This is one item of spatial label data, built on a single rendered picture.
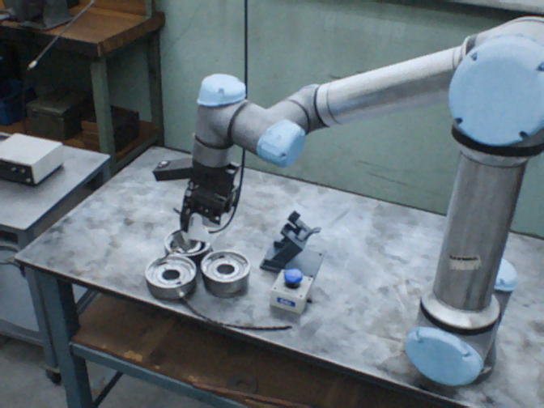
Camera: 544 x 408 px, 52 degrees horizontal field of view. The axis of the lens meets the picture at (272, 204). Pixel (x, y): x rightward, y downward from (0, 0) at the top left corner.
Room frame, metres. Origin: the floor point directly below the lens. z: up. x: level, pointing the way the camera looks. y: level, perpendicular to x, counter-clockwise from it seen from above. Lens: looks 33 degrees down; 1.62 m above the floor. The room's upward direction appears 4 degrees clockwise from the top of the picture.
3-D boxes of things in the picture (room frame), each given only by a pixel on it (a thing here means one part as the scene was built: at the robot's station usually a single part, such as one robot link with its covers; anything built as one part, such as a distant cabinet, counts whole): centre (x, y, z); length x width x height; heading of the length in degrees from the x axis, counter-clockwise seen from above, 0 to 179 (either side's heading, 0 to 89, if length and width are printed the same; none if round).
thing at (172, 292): (0.90, 0.20, 0.82); 0.10 x 0.10 x 0.04
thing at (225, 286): (0.93, 0.09, 0.82); 0.10 x 0.10 x 0.04
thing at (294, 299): (0.88, -0.06, 0.82); 0.08 x 0.07 x 0.05; 72
